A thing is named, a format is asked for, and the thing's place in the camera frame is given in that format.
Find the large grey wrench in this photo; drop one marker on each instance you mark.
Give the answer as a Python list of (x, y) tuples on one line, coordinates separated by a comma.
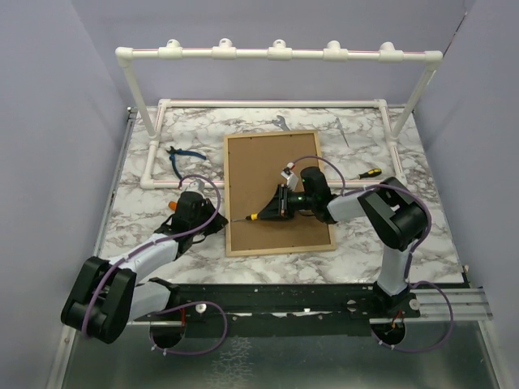
[(281, 123)]

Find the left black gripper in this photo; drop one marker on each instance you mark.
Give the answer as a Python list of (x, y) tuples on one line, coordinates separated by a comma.
[(219, 223)]

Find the small yellow screwdriver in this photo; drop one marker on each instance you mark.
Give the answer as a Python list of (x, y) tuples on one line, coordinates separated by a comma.
[(245, 217)]

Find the blue handled pliers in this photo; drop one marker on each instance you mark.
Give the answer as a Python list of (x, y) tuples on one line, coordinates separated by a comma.
[(174, 152)]

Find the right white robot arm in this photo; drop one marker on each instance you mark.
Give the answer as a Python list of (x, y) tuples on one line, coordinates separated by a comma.
[(399, 218)]

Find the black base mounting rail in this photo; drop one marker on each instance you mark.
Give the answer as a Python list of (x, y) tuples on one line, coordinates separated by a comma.
[(268, 310)]

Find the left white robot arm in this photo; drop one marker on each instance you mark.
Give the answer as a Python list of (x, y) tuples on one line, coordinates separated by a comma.
[(109, 293)]

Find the wooden picture frame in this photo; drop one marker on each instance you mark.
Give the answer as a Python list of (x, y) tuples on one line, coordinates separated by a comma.
[(252, 174)]

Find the black yellow screwdriver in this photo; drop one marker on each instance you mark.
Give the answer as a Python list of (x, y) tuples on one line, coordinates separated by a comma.
[(369, 174)]

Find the white PVC pipe rack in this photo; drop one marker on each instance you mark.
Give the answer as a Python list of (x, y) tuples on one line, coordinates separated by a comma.
[(277, 52)]

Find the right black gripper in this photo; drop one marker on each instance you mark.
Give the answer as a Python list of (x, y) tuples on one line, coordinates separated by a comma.
[(278, 208)]

